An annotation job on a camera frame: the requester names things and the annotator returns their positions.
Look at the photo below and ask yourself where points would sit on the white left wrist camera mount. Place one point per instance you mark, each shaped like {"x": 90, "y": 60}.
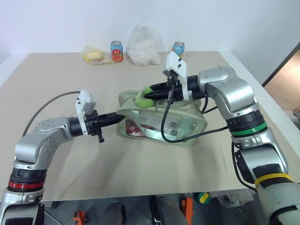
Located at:
{"x": 84, "y": 103}

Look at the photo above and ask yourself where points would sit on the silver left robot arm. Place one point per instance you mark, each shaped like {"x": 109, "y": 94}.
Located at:
{"x": 35, "y": 145}

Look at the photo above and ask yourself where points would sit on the green and yellow round object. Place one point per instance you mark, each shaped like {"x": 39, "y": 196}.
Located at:
{"x": 204, "y": 198}

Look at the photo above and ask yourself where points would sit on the white plastic bag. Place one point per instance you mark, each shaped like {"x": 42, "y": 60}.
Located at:
{"x": 143, "y": 44}

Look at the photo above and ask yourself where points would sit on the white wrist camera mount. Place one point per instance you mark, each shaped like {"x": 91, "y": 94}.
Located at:
{"x": 179, "y": 68}
{"x": 84, "y": 103}

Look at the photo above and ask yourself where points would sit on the red and blue drink can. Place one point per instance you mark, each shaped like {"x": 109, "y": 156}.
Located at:
{"x": 117, "y": 52}

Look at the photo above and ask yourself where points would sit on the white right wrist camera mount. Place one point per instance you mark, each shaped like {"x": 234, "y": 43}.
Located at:
{"x": 179, "y": 68}

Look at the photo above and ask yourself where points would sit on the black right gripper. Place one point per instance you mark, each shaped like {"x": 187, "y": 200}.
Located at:
{"x": 176, "y": 92}

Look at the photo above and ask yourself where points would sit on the orange and black tool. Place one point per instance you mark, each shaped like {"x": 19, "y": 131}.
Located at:
{"x": 187, "y": 208}

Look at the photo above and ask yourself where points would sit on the green transparent zip pouch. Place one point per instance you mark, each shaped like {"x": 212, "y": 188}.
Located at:
{"x": 182, "y": 112}

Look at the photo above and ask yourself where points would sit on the yellow plastic bag with fruit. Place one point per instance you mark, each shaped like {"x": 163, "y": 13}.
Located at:
{"x": 95, "y": 55}

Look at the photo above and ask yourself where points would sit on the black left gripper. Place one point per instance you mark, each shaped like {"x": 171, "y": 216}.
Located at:
{"x": 92, "y": 123}

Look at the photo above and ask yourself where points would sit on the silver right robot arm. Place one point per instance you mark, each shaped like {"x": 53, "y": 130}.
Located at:
{"x": 236, "y": 96}

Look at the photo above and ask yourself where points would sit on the dark cylindrical shape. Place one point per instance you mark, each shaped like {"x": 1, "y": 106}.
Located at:
{"x": 168, "y": 211}

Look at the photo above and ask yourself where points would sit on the blue and yellow drink can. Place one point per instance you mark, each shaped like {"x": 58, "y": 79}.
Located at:
{"x": 178, "y": 48}

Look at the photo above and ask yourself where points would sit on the crumpled clear plastic bag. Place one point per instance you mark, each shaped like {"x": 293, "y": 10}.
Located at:
{"x": 234, "y": 198}

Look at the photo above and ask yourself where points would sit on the small orange tool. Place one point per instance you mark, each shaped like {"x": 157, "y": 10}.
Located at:
{"x": 79, "y": 216}

